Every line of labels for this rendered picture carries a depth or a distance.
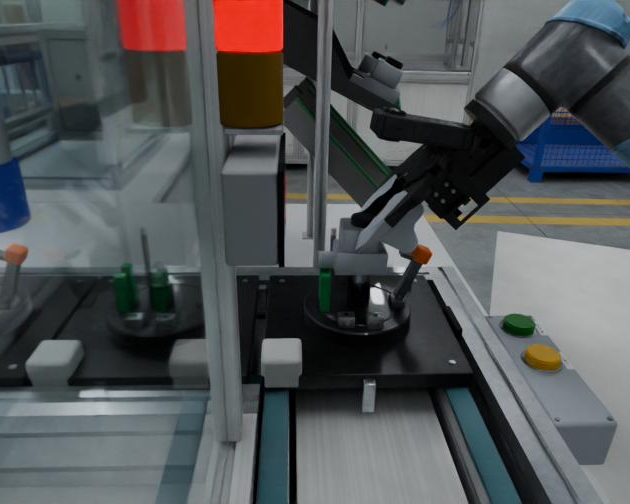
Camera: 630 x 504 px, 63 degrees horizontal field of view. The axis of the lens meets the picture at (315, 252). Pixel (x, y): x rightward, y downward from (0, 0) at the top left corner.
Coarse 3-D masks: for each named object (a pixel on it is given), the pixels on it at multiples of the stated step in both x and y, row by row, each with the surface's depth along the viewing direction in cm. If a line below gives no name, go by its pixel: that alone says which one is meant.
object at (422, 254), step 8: (416, 248) 64; (424, 248) 64; (408, 256) 64; (416, 256) 63; (424, 256) 64; (416, 264) 64; (424, 264) 64; (408, 272) 65; (416, 272) 65; (400, 280) 66; (408, 280) 65; (400, 288) 66; (408, 288) 66; (400, 296) 66
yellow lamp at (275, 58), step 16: (224, 64) 34; (240, 64) 34; (256, 64) 34; (272, 64) 35; (224, 80) 35; (240, 80) 34; (256, 80) 34; (272, 80) 35; (224, 96) 35; (240, 96) 35; (256, 96) 35; (272, 96) 36; (224, 112) 36; (240, 112) 35; (256, 112) 35; (272, 112) 36
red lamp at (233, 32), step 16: (224, 0) 32; (240, 0) 32; (256, 0) 32; (272, 0) 33; (224, 16) 33; (240, 16) 33; (256, 16) 33; (272, 16) 33; (224, 32) 33; (240, 32) 33; (256, 32) 33; (272, 32) 34; (224, 48) 34; (240, 48) 33; (256, 48) 34; (272, 48) 34
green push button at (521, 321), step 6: (504, 318) 68; (510, 318) 68; (516, 318) 68; (522, 318) 68; (528, 318) 68; (504, 324) 68; (510, 324) 67; (516, 324) 67; (522, 324) 67; (528, 324) 67; (534, 324) 67; (510, 330) 67; (516, 330) 66; (522, 330) 66; (528, 330) 66; (534, 330) 67
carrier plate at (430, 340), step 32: (288, 288) 75; (416, 288) 75; (288, 320) 67; (416, 320) 67; (320, 352) 61; (352, 352) 61; (384, 352) 61; (416, 352) 61; (448, 352) 61; (320, 384) 57; (352, 384) 58; (384, 384) 58; (416, 384) 58; (448, 384) 58
